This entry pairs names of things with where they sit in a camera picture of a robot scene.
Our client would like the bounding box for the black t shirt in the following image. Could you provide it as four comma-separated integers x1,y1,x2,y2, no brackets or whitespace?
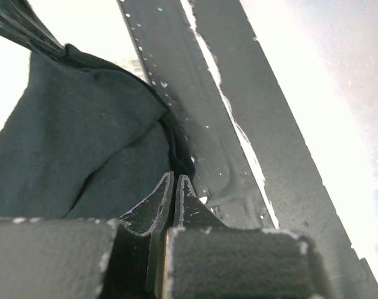
0,45,195,218

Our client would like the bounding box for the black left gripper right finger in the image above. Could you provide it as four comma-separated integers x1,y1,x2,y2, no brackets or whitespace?
162,175,333,298

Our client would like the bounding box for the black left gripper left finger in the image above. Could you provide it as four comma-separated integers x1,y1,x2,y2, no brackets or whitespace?
0,173,174,298

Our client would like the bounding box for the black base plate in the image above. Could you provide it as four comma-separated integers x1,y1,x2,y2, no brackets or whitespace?
120,1,378,298

